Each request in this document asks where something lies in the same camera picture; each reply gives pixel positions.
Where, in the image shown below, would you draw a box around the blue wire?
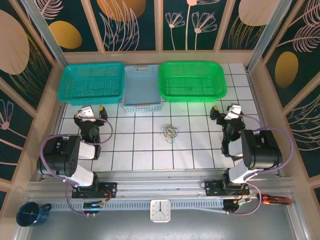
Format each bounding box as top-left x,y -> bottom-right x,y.
166,126 -> 180,139

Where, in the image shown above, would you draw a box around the green yellow wire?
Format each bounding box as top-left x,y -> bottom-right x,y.
163,127 -> 176,140
166,131 -> 177,145

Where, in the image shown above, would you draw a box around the white wire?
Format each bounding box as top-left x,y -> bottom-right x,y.
159,126 -> 173,141
159,124 -> 176,141

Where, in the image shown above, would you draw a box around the teal plastic basket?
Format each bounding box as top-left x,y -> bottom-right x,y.
57,61 -> 126,106

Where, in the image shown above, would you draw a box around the green plastic basket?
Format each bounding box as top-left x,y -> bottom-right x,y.
157,60 -> 228,103

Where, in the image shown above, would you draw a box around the light blue plastic basket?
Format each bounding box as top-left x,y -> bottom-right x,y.
122,64 -> 163,113

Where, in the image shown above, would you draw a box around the black controller board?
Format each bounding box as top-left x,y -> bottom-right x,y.
222,198 -> 253,215
82,201 -> 105,217

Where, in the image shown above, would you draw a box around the orange black pliers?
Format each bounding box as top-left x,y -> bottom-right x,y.
257,192 -> 292,206

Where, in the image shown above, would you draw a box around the white square clock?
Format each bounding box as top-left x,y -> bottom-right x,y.
149,199 -> 172,223

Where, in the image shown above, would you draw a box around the dark blue mug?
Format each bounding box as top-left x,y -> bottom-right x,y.
16,201 -> 53,228

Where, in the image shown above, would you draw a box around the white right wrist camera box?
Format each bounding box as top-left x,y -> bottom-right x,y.
224,104 -> 243,121

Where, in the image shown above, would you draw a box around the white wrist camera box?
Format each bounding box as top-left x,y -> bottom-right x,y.
224,104 -> 243,121
80,105 -> 95,119

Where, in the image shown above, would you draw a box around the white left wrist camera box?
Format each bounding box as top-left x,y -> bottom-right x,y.
80,105 -> 95,119

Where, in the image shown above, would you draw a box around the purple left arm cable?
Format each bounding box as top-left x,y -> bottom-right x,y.
39,113 -> 114,217

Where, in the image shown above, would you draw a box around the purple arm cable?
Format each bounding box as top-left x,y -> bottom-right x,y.
226,113 -> 294,216
39,113 -> 114,217

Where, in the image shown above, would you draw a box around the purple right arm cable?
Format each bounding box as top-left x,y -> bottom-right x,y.
226,113 -> 294,216

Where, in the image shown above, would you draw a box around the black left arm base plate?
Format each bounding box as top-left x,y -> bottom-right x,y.
71,181 -> 118,199

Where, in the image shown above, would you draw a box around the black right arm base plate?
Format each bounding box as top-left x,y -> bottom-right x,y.
204,179 -> 251,198

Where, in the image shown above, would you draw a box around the grey slotted cable duct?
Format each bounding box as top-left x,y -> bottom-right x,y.
48,199 -> 226,211

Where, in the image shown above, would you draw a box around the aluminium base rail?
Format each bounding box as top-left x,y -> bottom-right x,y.
24,171 -> 295,201

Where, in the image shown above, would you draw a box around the aluminium frame post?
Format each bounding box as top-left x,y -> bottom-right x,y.
246,0 -> 293,73
21,0 -> 68,66

